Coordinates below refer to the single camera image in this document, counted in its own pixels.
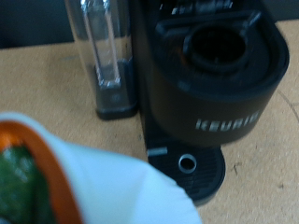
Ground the white coffee pod orange rim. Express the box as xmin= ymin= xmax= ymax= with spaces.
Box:
xmin=0 ymin=111 xmax=204 ymax=224

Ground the black Keurig coffee machine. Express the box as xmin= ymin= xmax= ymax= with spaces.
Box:
xmin=130 ymin=0 xmax=291 ymax=207

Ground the clear water reservoir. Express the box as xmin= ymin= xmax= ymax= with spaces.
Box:
xmin=64 ymin=0 xmax=138 ymax=121

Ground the black drip tray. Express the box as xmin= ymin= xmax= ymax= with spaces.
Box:
xmin=146 ymin=144 xmax=227 ymax=207

